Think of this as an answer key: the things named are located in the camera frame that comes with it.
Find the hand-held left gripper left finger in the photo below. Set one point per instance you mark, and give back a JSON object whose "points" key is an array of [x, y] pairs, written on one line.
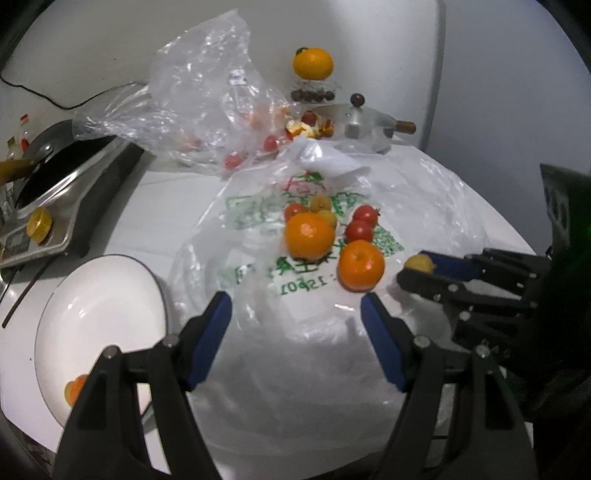
{"points": [[212, 337]]}

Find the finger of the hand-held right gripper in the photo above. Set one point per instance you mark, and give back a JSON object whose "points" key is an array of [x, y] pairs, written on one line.
{"points": [[455, 267], [429, 284]]}

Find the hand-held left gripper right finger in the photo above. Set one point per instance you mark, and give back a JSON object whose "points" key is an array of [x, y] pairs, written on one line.
{"points": [[381, 332]]}

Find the yellow cherry tomato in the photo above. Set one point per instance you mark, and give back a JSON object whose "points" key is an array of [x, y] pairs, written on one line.
{"points": [[319, 202], [329, 218], [418, 263]]}

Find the orange mandarin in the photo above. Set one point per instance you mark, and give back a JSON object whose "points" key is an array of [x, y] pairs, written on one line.
{"points": [[308, 235], [361, 265]]}

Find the red cherry tomato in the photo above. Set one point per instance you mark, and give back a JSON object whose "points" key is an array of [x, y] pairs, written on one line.
{"points": [[270, 143], [293, 211], [233, 160], [364, 213], [359, 230]]}

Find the white plate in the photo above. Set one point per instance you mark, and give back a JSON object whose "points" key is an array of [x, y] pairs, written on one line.
{"points": [[101, 314]]}

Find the white printed plastic bag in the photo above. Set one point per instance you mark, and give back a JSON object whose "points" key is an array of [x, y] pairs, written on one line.
{"points": [[300, 360]]}

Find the small orange fruit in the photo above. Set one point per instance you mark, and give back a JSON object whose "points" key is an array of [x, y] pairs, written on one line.
{"points": [[76, 389]]}

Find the silver pot with lid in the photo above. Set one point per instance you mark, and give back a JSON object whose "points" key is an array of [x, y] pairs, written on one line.
{"points": [[369, 122]]}

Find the dark stick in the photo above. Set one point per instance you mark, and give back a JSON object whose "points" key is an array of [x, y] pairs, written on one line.
{"points": [[21, 300]]}

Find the induction cooker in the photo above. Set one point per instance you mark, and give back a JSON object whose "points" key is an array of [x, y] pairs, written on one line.
{"points": [[74, 194]]}

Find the fruit peels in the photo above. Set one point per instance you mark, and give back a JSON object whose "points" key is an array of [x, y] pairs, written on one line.
{"points": [[300, 129]]}

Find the yellow round cap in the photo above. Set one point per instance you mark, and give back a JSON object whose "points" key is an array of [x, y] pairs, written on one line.
{"points": [[39, 225]]}

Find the clear glass stand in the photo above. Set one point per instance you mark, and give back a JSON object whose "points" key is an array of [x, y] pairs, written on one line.
{"points": [[315, 84]]}

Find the black wok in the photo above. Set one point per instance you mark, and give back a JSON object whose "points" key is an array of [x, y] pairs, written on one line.
{"points": [[46, 157]]}

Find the clear plastic bag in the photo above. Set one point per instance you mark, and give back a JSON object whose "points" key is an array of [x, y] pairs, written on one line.
{"points": [[194, 92]]}

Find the large orange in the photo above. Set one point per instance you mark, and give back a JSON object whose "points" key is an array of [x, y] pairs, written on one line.
{"points": [[313, 63]]}

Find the seasoning bottle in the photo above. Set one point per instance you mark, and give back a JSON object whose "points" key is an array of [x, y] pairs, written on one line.
{"points": [[13, 147], [24, 129]]}

